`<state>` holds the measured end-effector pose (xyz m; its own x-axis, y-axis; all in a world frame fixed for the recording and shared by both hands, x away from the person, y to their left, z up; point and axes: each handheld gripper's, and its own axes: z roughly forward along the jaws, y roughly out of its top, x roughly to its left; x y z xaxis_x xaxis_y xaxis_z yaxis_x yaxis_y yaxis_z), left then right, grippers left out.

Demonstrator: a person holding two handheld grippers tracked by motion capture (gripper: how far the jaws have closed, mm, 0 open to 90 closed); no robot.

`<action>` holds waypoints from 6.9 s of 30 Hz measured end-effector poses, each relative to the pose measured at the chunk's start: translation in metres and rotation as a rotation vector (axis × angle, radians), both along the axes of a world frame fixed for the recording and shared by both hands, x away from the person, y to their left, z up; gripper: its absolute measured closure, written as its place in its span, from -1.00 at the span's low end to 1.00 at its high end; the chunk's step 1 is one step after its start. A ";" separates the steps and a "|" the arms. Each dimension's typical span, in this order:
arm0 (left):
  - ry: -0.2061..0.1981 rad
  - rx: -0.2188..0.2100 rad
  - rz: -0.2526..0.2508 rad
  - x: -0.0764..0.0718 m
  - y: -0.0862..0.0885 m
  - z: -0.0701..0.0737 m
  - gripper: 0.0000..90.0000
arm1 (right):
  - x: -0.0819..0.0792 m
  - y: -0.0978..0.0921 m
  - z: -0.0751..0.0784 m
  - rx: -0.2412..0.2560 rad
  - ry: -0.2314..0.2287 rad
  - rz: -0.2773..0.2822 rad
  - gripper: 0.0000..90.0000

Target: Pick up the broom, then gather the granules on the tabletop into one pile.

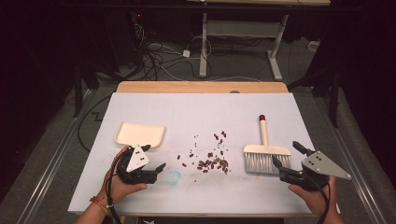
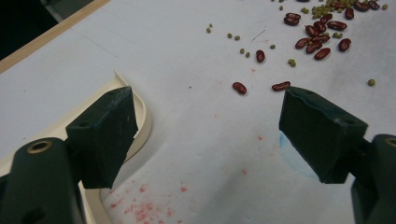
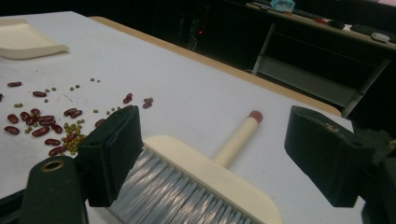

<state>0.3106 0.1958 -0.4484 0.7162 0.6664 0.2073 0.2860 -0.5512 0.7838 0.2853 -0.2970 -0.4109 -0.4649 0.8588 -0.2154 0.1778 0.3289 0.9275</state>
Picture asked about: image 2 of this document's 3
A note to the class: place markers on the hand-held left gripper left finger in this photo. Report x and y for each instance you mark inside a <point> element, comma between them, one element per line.
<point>102,137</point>

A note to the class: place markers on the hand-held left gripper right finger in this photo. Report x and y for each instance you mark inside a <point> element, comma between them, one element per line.
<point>320,140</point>

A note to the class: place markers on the cream plastic dustpan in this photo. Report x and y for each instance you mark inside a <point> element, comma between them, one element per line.
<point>145,115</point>

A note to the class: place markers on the green mung beans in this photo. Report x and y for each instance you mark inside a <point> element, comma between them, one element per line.
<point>292,62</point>

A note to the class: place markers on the pile of red kidney beans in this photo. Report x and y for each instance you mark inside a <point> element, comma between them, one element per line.
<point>322,53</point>

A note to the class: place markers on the white foam board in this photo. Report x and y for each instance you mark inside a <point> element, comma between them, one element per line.
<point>199,124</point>

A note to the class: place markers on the wooden table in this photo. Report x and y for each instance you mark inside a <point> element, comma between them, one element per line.
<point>46,35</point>

